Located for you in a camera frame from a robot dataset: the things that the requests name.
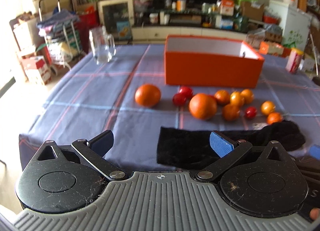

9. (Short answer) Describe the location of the glass mason jar mug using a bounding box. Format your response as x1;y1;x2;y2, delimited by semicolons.
89;25;116;64

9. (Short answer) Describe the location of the white tv cabinet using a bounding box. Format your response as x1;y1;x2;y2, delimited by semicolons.
131;26;247;44

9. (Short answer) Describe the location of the orange gift box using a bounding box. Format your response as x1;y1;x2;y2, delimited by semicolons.
259;41;284;56

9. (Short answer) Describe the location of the red snack can yellow lid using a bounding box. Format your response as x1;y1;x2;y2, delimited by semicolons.
285;48;304;74

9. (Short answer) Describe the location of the large orange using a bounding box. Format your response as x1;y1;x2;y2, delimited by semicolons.
189;93;217;120
135;84;161;108

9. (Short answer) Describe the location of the small tangerine middle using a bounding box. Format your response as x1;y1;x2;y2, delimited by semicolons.
230;91;245;108

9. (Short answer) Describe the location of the glass door small cabinet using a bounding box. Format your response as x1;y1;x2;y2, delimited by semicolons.
97;0;135;41

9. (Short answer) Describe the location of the large orange centre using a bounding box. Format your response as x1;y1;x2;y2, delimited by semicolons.
189;93;217;120

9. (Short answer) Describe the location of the small tangerine rear right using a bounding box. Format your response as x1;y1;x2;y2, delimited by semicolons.
240;89;254;104

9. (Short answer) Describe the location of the small tangerine near cloth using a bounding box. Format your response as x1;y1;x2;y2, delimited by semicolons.
266;112;283;125

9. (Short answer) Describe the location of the red cherry tomato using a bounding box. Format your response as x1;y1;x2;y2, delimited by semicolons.
178;86;194;100
172;93;187;107
244;107;258;120

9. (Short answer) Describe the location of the red white cardboard box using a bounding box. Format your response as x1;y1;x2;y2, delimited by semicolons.
22;56;52;85

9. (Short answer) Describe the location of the white mini fridge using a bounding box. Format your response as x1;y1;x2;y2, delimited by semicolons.
268;0;312;51

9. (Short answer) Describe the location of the red tomato behind orange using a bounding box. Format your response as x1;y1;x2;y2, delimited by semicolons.
209;95;217;102

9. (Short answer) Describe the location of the orange cardboard box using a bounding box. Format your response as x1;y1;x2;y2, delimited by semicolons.
164;35;265;89

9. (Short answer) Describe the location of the small tangerine front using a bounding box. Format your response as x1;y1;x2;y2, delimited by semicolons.
222;104;240;122

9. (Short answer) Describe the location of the large orange left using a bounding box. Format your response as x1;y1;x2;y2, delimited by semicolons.
135;84;161;108

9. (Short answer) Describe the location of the red cherry tomato rear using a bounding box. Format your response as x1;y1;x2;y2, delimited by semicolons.
178;86;194;100

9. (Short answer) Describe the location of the red cherry tomato front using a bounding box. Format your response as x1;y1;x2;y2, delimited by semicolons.
172;93;187;107

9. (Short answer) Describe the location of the small tangerine rear left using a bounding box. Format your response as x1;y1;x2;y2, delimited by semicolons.
214;90;230;106

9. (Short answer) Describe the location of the black cloth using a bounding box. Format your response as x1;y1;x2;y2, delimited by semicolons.
157;120;306;170

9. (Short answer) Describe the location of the blue plaid tablecloth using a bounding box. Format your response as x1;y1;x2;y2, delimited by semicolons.
19;44;319;171

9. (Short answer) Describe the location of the metal shopping trolley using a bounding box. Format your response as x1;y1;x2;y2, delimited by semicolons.
36;0;84;69

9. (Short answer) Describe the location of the red cherry tomato right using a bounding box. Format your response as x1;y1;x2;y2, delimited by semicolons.
244;107;258;120

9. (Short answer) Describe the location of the small tangerine far right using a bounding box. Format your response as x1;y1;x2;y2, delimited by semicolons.
260;101;276;116

